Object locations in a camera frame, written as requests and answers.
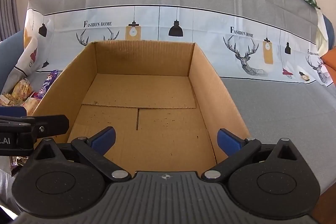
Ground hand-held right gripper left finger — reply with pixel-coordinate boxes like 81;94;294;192
31;126;132;183

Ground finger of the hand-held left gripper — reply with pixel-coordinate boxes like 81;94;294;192
26;115;70;137
0;106;28;125

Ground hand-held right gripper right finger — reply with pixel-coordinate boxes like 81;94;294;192
201;128;306;183

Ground cardboard box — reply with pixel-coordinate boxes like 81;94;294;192
26;41;251;169

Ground clear grain snack packet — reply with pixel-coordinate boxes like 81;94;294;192
0;93;20;107

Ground pale yellow snack packet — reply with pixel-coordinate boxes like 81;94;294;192
22;97;43;117

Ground shiny crinkled snack packet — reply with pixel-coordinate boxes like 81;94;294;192
9;155;28;178

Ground clear yellow biscuit packet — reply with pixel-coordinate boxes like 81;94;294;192
12;78;35;105

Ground purple snack packet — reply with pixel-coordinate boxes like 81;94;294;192
39;70;60;99

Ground orange cushion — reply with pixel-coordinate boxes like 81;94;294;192
321;48;336;75

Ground cream pillow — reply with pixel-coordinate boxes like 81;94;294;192
314;8;329;54

